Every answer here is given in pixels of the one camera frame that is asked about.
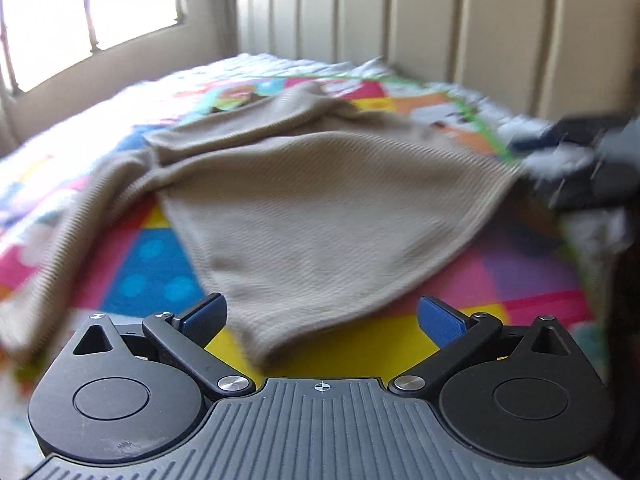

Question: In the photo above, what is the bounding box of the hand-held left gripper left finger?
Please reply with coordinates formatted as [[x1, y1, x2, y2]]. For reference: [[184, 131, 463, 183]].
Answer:
[[72, 292, 256, 398]]

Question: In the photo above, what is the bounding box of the barred window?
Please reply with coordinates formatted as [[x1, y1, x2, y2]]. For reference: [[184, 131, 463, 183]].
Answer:
[[0, 0, 188, 95]]

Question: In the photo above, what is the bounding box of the colourful printed blanket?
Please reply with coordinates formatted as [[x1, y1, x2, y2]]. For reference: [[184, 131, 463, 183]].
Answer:
[[0, 67, 601, 396]]

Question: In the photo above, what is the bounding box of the grey curtain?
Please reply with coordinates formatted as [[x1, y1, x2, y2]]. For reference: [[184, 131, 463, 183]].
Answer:
[[170, 0, 253, 61]]

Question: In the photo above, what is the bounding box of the beige knitted sweater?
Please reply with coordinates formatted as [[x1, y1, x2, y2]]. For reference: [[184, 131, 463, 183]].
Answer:
[[0, 82, 526, 368]]

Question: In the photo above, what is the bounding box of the beige padded headboard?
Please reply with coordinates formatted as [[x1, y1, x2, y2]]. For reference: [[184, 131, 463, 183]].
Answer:
[[235, 0, 640, 122]]

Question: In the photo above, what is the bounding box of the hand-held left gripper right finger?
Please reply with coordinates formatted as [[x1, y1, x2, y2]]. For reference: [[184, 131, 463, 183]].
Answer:
[[392, 296, 576, 401]]

